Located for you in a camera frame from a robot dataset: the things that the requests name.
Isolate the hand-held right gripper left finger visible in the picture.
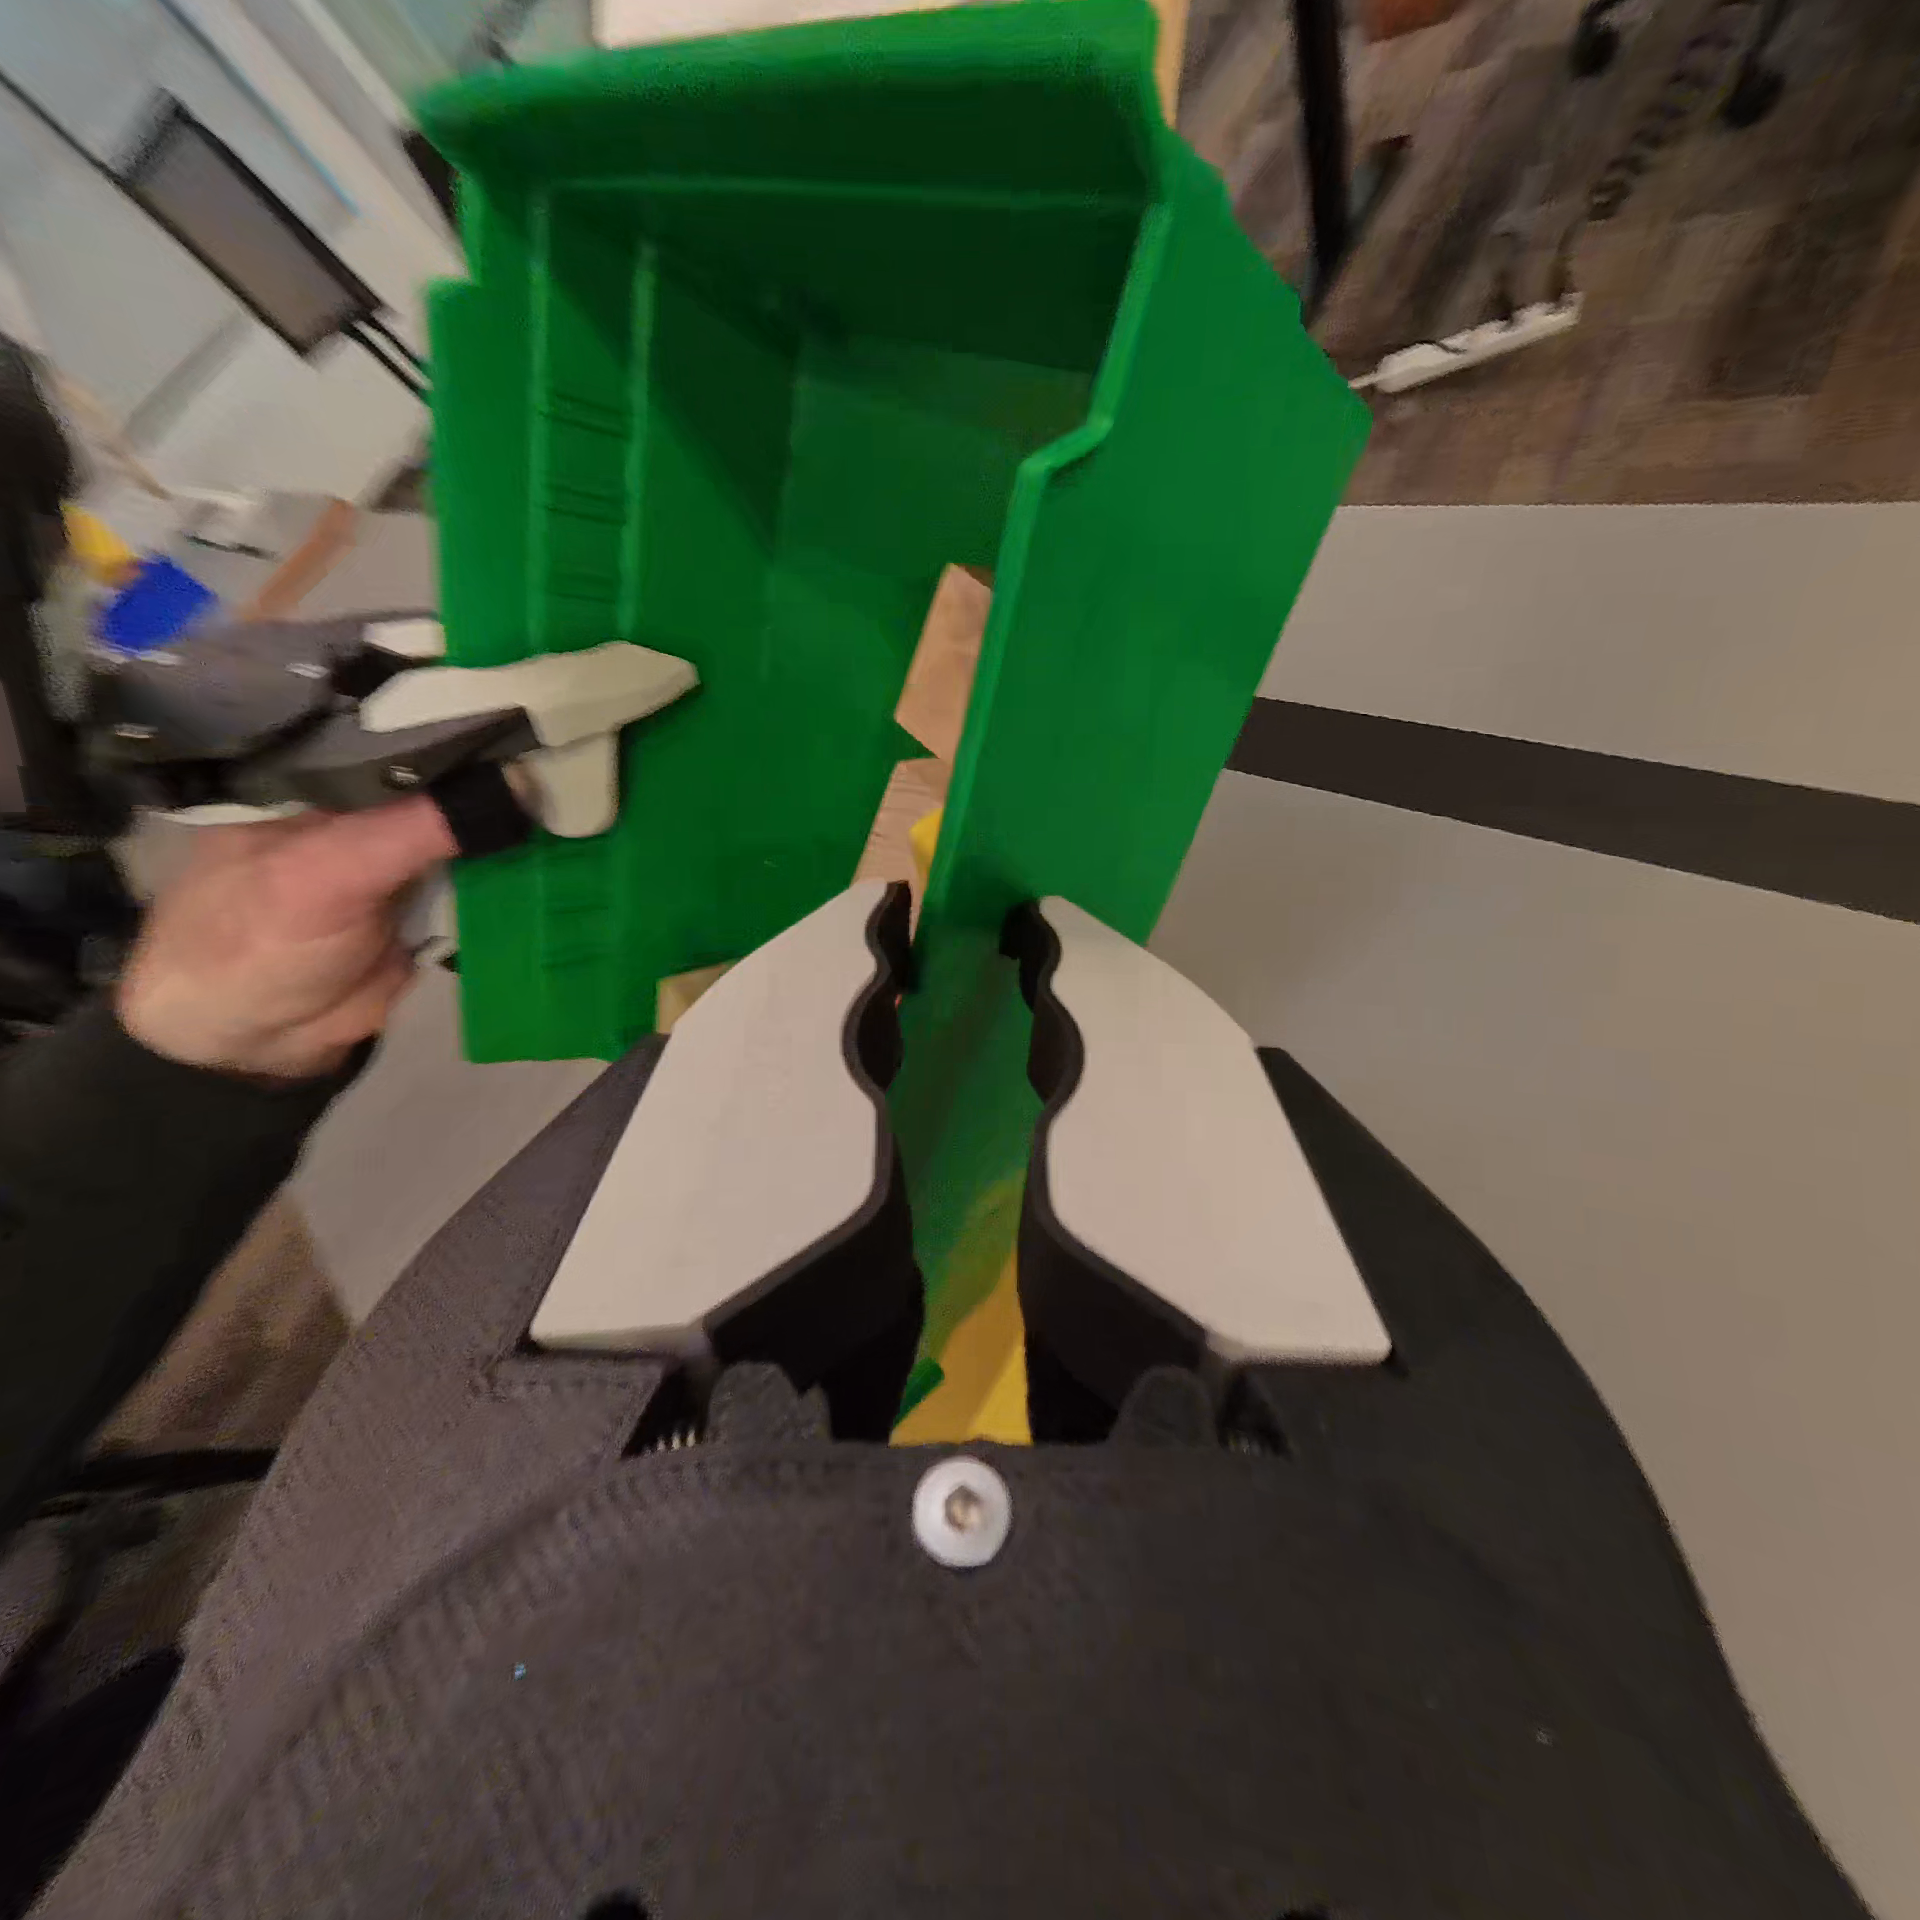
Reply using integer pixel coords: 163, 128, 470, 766
529, 883, 923, 1426

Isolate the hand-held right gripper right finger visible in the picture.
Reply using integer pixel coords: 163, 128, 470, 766
1000, 899, 1394, 1426

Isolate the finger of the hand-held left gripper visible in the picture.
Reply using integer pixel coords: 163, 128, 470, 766
501, 733, 619, 843
358, 644, 703, 749

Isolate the yellow plastic box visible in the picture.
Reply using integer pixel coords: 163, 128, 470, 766
887, 1291, 1038, 1450

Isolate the green plastic box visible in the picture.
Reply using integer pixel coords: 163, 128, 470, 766
408, 0, 1374, 1410

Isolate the person's left forearm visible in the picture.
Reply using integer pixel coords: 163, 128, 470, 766
0, 988, 374, 1532

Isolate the person's left hand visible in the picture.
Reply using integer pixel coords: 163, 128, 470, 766
116, 802, 461, 1081

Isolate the blue plastic bin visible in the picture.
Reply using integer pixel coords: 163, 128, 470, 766
91, 559, 225, 650

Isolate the black tape strip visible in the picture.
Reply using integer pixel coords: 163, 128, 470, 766
1232, 696, 1920, 920

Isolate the white power strip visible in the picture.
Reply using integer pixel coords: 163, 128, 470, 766
1348, 290, 1583, 395

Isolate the black metal pole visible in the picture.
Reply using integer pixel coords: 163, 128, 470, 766
1293, 0, 1358, 299

